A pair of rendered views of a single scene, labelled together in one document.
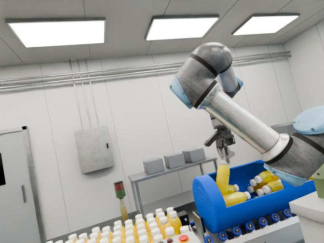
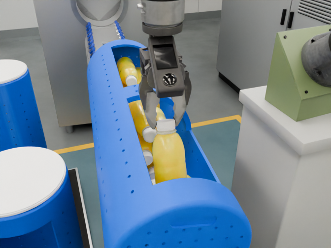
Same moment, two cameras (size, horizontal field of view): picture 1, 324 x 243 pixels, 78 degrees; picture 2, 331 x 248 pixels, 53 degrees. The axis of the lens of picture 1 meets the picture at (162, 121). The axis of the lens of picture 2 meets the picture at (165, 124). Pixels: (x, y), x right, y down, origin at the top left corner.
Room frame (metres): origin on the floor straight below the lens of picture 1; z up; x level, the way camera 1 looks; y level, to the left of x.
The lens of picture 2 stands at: (1.14, 0.28, 1.65)
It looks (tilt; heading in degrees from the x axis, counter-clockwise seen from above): 33 degrees down; 269
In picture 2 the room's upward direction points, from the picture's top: straight up
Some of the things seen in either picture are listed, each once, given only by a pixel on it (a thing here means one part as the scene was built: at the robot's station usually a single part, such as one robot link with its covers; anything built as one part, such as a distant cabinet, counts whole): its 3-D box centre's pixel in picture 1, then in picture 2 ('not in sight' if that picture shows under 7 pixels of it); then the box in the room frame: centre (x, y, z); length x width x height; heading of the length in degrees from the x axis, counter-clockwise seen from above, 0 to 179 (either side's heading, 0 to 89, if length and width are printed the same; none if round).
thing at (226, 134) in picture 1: (223, 136); (161, 53); (1.13, -0.32, 1.42); 0.09 x 0.08 x 0.12; 102
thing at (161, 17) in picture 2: (218, 122); (160, 10); (1.13, -0.31, 1.50); 0.08 x 0.08 x 0.05
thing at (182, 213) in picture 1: (182, 222); not in sight; (1.27, 0.01, 0.95); 0.10 x 0.07 x 0.10; 12
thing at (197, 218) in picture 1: (199, 226); not in sight; (1.09, -0.08, 0.99); 0.10 x 0.02 x 0.12; 12
